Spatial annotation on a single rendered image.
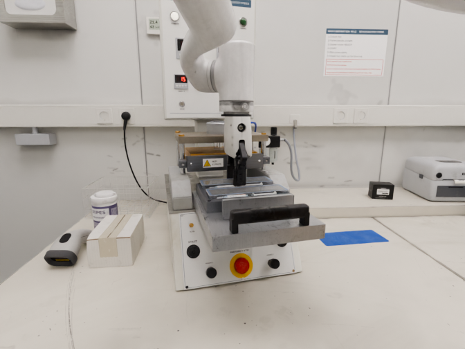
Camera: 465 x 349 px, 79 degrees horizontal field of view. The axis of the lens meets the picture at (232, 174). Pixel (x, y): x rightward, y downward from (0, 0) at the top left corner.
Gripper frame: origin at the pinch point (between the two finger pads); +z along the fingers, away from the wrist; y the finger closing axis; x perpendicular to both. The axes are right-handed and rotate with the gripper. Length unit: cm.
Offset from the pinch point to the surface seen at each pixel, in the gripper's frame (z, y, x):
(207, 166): -0.6, 11.2, 5.5
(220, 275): 24.2, -5.3, 5.4
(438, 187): 15, 22, -96
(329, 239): 26.6, 10.4, -36.2
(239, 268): 22.8, -5.8, 0.5
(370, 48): -45, 54, -81
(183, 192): 4.5, 3.2, 13.2
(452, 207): 23, 17, -100
